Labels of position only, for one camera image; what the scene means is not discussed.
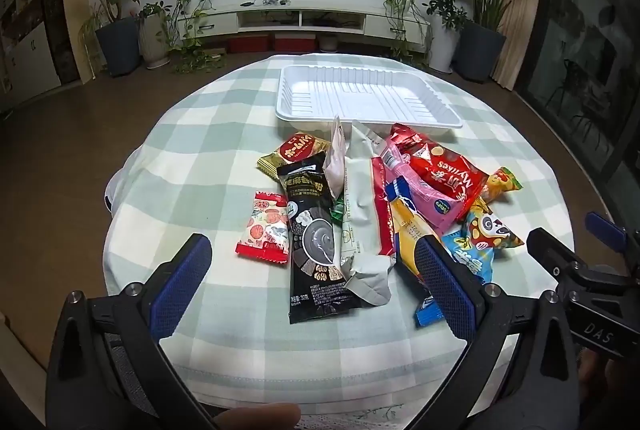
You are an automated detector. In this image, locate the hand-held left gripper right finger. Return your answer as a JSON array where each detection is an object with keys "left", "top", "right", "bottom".
[{"left": 407, "top": 235, "right": 583, "bottom": 430}]

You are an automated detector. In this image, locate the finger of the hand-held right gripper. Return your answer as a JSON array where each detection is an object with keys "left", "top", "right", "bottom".
[
  {"left": 527, "top": 227, "right": 591, "bottom": 282},
  {"left": 585, "top": 211, "right": 640, "bottom": 261}
]

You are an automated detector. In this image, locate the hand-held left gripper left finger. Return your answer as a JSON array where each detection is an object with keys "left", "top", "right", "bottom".
[{"left": 45, "top": 233, "right": 221, "bottom": 430}]

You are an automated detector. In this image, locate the blue panda packet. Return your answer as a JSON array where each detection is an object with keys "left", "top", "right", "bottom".
[{"left": 442, "top": 205, "right": 524, "bottom": 287}]

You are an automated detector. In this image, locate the yellow and blue packet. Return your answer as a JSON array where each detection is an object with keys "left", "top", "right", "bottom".
[{"left": 387, "top": 177, "right": 446, "bottom": 327}]

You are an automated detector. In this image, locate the small orange packet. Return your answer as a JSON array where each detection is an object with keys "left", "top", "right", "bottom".
[{"left": 482, "top": 167, "right": 524, "bottom": 204}]

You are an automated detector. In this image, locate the pink packet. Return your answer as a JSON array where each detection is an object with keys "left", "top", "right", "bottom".
[{"left": 380, "top": 145, "right": 468, "bottom": 236}]

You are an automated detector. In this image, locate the small red and white packet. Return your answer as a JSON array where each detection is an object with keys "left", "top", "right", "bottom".
[{"left": 236, "top": 191, "right": 291, "bottom": 266}]

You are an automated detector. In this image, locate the long red packet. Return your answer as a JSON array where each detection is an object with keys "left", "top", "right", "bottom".
[{"left": 370, "top": 155, "right": 397, "bottom": 257}]

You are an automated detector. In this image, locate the pale green long packet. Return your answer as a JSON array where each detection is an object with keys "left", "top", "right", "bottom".
[{"left": 340, "top": 120, "right": 393, "bottom": 308}]

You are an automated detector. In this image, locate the large red chips packet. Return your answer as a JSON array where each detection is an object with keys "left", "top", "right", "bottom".
[{"left": 410, "top": 143, "right": 488, "bottom": 217}]

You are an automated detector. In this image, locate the small green packet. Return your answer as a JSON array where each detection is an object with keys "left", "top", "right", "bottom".
[{"left": 330, "top": 195, "right": 351, "bottom": 226}]

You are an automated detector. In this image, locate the black powder packet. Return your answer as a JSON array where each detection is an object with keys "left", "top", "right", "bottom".
[{"left": 277, "top": 155, "right": 363, "bottom": 325}]

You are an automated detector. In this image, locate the red foil packet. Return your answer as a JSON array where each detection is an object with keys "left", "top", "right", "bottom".
[{"left": 390, "top": 123, "right": 427, "bottom": 157}]

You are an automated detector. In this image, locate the red and gold snack packet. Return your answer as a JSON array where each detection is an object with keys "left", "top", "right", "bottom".
[{"left": 257, "top": 133, "right": 331, "bottom": 183}]

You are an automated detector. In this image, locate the white plastic tray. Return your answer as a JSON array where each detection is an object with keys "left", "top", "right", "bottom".
[{"left": 276, "top": 64, "right": 463, "bottom": 131}]

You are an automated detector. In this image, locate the person's left hand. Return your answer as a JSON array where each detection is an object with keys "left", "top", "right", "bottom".
[{"left": 214, "top": 402, "right": 302, "bottom": 430}]

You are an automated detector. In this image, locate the green checked tablecloth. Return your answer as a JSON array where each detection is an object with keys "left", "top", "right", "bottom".
[{"left": 95, "top": 53, "right": 581, "bottom": 418}]

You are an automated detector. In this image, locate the glass sliding door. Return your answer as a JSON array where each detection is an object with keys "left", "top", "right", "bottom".
[{"left": 517, "top": 0, "right": 640, "bottom": 231}]

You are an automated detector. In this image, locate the plant in tall white pot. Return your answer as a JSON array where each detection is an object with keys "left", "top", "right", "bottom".
[{"left": 422, "top": 0, "right": 471, "bottom": 75}]

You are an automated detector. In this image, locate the beige curtain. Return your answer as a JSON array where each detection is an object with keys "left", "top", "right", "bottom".
[{"left": 492, "top": 0, "right": 546, "bottom": 92}]

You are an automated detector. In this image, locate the plant in white ribbed pot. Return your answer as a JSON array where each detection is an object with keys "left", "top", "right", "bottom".
[{"left": 136, "top": 1, "right": 175, "bottom": 70}]

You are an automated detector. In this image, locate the red storage box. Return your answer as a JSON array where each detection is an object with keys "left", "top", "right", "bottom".
[
  {"left": 227, "top": 35, "right": 273, "bottom": 54},
  {"left": 274, "top": 35, "right": 317, "bottom": 54}
]

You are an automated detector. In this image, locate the white television cabinet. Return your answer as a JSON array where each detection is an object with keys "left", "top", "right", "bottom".
[{"left": 182, "top": 3, "right": 432, "bottom": 42}]

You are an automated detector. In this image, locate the white wardrobe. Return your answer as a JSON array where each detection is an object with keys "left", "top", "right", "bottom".
[{"left": 0, "top": 0, "right": 86, "bottom": 111}]

